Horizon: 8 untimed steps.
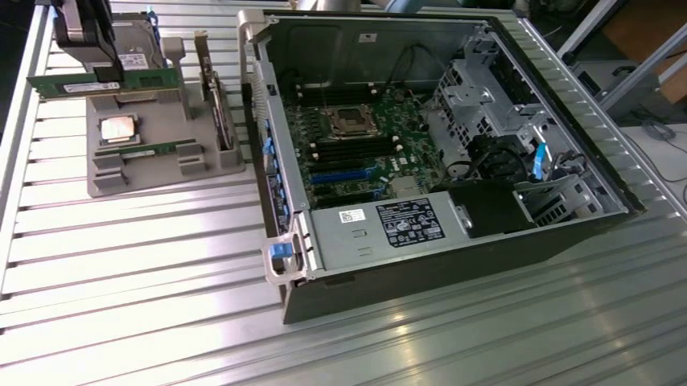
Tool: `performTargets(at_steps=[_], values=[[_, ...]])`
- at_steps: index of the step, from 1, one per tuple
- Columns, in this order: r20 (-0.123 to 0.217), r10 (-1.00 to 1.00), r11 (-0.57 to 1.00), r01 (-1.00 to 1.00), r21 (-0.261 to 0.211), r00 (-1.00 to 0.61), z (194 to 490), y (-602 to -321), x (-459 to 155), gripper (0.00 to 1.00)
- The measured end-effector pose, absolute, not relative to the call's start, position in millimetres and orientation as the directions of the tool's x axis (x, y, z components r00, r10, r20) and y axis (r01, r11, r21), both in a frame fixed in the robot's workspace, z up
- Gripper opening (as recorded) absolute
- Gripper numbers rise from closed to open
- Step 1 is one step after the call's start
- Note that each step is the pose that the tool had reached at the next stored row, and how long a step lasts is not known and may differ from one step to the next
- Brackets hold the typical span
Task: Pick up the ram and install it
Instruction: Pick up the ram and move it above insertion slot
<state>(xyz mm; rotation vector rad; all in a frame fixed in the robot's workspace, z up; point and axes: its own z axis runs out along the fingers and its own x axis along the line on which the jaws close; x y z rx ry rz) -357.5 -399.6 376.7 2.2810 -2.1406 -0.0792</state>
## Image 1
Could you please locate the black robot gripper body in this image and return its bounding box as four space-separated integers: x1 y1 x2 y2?
55 0 112 20

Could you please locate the green RAM stick white label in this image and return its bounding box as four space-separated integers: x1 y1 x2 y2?
26 67 180 100

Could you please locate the black RAM slot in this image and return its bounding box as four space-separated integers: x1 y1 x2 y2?
311 147 403 163
312 154 404 170
296 84 383 97
311 141 400 157
298 93 386 108
310 135 399 150

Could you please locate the hard disk silver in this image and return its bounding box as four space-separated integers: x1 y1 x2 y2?
111 11 163 72

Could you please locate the CPU chip metal lid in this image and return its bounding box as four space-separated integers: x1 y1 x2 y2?
98 115 143 145

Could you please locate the grey parts rack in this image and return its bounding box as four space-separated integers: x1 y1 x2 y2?
86 35 250 199

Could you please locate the blue expansion slot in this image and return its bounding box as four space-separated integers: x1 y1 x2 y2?
312 167 378 185

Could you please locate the black expansion slot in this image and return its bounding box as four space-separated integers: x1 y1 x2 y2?
316 187 379 203

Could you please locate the green motherboard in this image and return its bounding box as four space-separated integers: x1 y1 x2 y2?
283 82 450 211

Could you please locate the blue case latch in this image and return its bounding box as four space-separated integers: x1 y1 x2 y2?
264 236 303 259

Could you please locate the grey power supply unit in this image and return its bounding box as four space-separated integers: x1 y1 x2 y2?
307 191 475 271

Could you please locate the metal disk bay cage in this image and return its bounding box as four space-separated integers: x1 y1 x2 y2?
431 35 543 156

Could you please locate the black fan shroud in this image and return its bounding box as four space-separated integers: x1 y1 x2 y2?
446 178 537 240

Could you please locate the black open PC case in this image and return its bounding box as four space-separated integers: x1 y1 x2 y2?
235 9 649 325

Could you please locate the metal lower drive cage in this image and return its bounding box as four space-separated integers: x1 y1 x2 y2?
512 173 611 226

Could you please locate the graphics card with bracket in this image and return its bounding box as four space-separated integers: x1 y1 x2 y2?
194 33 239 153

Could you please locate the CPU socket metal frame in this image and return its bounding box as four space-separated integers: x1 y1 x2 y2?
320 104 378 141

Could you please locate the thin black wire loop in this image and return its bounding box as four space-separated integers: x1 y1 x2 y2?
382 43 431 92

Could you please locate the black wire bundle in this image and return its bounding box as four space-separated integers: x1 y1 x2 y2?
448 135 538 183

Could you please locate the blue flat wire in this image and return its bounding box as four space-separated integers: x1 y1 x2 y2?
530 141 555 183

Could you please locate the grey box black handle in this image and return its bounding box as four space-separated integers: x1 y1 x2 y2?
567 59 662 121

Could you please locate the aluminium frame post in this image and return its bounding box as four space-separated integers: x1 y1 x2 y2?
555 0 687 118

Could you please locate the coiled grey cable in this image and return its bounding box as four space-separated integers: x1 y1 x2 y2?
639 117 679 142

